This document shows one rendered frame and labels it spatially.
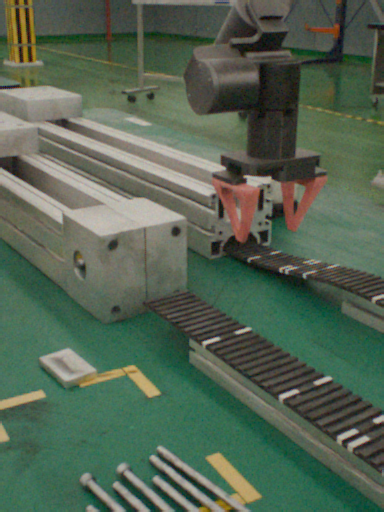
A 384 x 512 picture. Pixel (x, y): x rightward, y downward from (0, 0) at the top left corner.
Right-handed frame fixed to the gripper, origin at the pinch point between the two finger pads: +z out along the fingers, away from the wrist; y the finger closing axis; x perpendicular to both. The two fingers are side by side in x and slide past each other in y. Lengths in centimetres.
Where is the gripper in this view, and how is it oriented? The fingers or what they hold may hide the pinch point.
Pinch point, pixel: (267, 229)
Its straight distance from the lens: 84.1
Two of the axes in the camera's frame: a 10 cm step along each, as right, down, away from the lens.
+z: -0.1, 9.3, 3.6
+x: 5.4, 3.0, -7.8
